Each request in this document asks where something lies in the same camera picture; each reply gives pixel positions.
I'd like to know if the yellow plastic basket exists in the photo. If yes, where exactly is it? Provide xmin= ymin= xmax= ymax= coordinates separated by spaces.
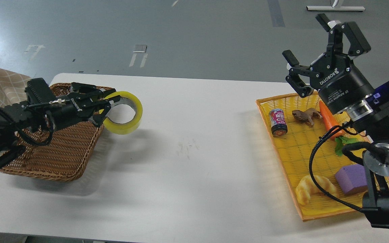
xmin=256 ymin=92 xmax=389 ymax=222

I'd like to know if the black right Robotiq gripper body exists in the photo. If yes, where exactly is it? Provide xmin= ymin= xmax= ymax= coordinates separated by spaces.
xmin=311 ymin=54 xmax=374 ymax=114

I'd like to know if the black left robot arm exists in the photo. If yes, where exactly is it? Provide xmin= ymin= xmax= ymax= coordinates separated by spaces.
xmin=0 ymin=78 xmax=121 ymax=169

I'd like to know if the toy croissant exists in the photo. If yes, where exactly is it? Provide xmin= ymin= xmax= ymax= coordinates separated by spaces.
xmin=295 ymin=175 xmax=340 ymax=206

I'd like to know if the brown toy animal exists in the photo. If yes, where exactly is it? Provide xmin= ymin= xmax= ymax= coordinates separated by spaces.
xmin=292 ymin=108 xmax=323 ymax=127

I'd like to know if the brown wicker basket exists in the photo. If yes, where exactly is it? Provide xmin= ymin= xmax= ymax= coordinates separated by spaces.
xmin=0 ymin=83 xmax=104 ymax=181

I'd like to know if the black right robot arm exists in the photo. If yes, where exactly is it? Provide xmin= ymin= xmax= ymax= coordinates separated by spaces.
xmin=282 ymin=13 xmax=389 ymax=229

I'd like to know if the purple foam block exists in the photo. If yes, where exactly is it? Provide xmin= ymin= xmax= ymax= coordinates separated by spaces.
xmin=335 ymin=164 xmax=368 ymax=196

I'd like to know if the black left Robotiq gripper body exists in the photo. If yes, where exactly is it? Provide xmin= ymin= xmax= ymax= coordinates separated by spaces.
xmin=51 ymin=89 xmax=109 ymax=130

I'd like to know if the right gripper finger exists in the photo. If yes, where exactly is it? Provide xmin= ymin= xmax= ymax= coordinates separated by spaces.
xmin=315 ymin=13 xmax=371 ymax=64
xmin=282 ymin=50 xmax=316 ymax=98

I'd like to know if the orange toy carrot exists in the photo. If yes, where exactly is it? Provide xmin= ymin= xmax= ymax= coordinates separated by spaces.
xmin=318 ymin=100 xmax=358 ymax=157

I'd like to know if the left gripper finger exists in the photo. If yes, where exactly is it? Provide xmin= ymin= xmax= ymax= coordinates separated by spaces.
xmin=70 ymin=82 xmax=116 ymax=100
xmin=90 ymin=95 xmax=121 ymax=127

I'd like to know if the small red drink can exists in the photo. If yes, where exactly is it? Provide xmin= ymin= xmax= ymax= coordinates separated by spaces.
xmin=269 ymin=109 xmax=288 ymax=137

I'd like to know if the white stand base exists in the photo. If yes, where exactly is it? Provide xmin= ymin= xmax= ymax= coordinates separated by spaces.
xmin=306 ymin=0 xmax=366 ymax=12

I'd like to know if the yellow tape roll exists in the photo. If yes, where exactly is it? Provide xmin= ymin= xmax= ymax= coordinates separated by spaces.
xmin=103 ymin=91 xmax=143 ymax=134

